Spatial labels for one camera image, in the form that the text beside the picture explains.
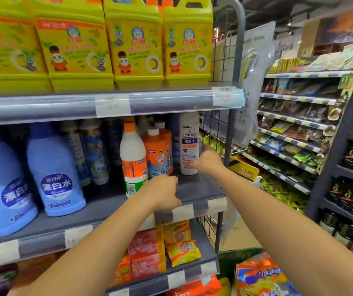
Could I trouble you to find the person's right hand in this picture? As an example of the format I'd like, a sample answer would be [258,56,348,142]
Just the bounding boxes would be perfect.
[190,146,227,177]

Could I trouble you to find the person's left hand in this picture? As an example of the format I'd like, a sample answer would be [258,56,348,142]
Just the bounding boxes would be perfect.
[138,175,182,213]

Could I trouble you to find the white cleaner bottle blue label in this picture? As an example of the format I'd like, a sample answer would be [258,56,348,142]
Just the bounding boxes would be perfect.
[179,112,200,176]

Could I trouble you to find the person's right forearm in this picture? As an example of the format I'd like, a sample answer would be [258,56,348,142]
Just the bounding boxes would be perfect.
[217,166,353,296]

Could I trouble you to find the person's left forearm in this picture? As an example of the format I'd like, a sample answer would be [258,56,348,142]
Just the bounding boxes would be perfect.
[8,189,156,296]

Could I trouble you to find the orange cleaner bottle white cap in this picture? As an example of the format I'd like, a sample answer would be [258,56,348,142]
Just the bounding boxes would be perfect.
[143,128,169,180]
[155,121,174,175]

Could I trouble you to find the dark blue bottle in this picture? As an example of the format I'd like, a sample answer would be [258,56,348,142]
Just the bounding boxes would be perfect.
[168,113,181,166]

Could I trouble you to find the white bottle with orange cap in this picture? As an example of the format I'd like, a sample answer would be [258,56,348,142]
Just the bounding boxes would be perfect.
[120,117,149,198]

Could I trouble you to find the yellow black sign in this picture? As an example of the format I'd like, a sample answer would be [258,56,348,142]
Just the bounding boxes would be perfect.
[228,156,260,182]

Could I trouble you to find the yellow soap packet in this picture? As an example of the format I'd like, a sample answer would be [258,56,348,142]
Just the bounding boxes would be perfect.
[167,240,202,268]
[163,221,192,244]

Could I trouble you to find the red soap packet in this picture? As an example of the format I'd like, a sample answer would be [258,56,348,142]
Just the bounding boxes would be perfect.
[128,228,166,260]
[131,253,167,280]

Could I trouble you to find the plain white bottle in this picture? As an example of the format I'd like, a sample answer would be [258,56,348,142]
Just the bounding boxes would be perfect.
[136,115,151,138]

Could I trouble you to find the light blue labelled bottle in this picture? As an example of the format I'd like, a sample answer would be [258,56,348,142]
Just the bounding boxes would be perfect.
[59,120,91,187]
[79,119,110,185]

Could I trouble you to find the clear plastic hanging sleeve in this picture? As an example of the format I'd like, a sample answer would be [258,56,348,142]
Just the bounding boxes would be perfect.
[234,21,276,149]

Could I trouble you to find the orange soap packet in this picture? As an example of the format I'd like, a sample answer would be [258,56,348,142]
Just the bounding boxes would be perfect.
[108,254,133,288]

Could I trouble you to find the green plastic basket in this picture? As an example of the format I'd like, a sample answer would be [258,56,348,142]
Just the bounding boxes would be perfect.
[218,248,263,279]

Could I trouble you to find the snack shelving unit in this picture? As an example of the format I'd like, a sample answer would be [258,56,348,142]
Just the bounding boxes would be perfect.
[231,57,353,196]

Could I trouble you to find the orange detergent bag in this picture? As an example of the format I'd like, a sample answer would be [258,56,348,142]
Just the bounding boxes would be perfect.
[167,275,223,296]

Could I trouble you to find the large blue bleach bottle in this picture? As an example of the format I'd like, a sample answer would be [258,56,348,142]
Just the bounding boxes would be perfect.
[0,126,39,237]
[27,121,87,217]

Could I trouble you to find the rows of snack packets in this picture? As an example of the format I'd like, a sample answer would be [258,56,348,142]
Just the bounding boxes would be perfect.
[250,58,350,213]

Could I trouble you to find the yellow detergent jug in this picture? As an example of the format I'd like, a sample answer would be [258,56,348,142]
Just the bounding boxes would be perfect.
[0,0,54,96]
[103,0,164,89]
[162,0,214,86]
[28,0,115,93]

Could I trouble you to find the colourful washing powder bag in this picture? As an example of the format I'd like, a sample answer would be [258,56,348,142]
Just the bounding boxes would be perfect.
[234,252,301,296]

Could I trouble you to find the grey metal shelving unit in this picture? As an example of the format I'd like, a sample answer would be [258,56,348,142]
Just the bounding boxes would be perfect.
[0,0,247,296]

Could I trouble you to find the dark grey shelving unit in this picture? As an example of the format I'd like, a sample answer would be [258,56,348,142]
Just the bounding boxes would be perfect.
[305,43,353,270]

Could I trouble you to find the green yellow shelf tag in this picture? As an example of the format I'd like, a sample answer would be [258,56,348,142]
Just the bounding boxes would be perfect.
[338,73,353,91]

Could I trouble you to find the wire grid side panel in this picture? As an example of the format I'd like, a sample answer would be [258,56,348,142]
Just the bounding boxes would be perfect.
[199,3,245,254]

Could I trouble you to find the orange blue wall poster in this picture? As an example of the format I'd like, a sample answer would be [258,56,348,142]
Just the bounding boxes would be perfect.
[317,4,353,45]

